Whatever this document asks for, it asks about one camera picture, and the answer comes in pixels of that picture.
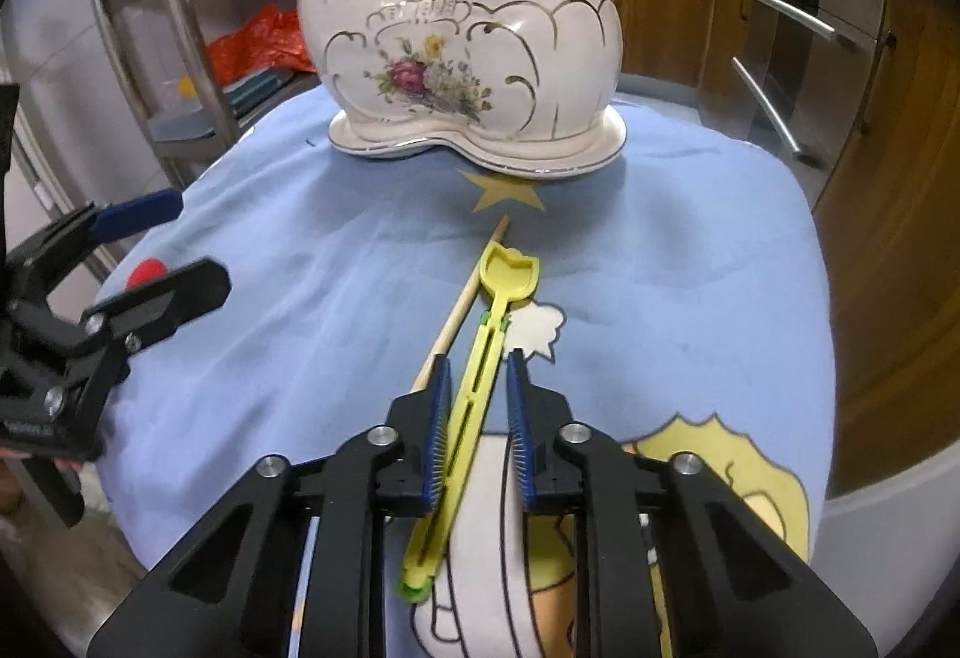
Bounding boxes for blue printed blanket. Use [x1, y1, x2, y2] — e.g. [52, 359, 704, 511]
[97, 80, 837, 658]

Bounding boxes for white ceramic utensil holder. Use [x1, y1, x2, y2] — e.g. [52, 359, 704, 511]
[289, 0, 628, 179]

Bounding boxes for wooden kitchen base cabinets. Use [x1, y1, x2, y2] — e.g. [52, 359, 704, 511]
[442, 0, 960, 501]

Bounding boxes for wooden chopstick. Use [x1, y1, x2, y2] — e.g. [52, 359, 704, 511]
[411, 215, 511, 396]

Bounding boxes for teal flat box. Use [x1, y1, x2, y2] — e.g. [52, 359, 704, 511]
[221, 65, 301, 112]

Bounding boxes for yellow folding spoon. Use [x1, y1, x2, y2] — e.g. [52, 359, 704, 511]
[397, 242, 541, 605]

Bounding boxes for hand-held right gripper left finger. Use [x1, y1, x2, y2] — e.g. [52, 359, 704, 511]
[86, 356, 452, 658]

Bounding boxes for built-in steel oven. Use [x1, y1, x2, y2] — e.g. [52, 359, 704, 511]
[731, 0, 897, 172]

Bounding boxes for red plastic bag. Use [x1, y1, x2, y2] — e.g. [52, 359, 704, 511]
[206, 5, 320, 85]

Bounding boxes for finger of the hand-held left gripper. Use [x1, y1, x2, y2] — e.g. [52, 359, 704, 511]
[81, 257, 233, 363]
[0, 190, 185, 323]

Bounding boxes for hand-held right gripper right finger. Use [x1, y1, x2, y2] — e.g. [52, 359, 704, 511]
[504, 349, 880, 658]

